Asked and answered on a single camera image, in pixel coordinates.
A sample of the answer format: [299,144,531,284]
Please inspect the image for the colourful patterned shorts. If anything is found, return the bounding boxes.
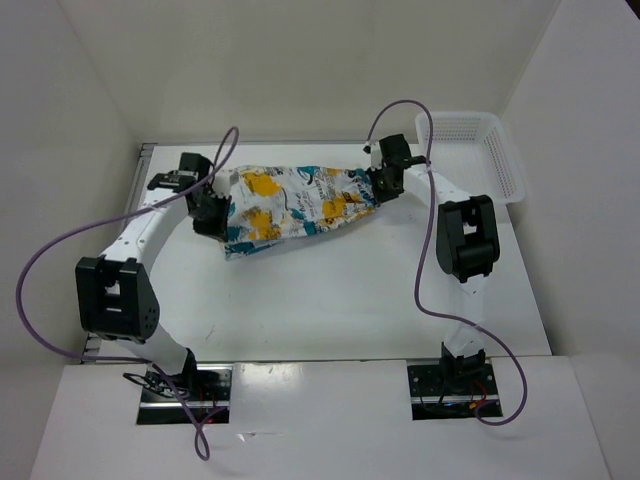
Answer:
[224,166,378,260]

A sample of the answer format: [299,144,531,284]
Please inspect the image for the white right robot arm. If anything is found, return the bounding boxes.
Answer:
[364,134,500,393]

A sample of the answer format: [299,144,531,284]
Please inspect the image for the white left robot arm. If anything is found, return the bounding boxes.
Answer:
[75,153,231,400]

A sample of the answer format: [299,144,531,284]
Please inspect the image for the white plastic basket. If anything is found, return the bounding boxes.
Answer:
[415,111,525,205]

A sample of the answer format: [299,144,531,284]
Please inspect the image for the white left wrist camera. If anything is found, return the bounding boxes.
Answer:
[212,173,231,198]

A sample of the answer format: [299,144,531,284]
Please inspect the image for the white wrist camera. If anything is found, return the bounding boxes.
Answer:
[363,141,383,170]
[212,173,231,198]

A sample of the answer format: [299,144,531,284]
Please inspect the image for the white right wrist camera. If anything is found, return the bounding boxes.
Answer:
[363,141,383,170]

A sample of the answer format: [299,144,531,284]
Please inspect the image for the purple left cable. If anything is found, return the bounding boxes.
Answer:
[15,126,240,461]

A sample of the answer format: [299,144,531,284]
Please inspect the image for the purple cable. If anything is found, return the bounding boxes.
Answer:
[363,99,529,426]
[15,126,240,461]

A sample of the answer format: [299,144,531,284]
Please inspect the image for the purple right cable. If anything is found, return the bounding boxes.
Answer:
[363,99,529,426]

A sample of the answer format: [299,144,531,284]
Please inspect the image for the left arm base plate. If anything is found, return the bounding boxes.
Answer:
[123,363,233,426]

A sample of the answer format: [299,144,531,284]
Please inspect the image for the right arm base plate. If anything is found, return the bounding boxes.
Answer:
[407,360,502,421]

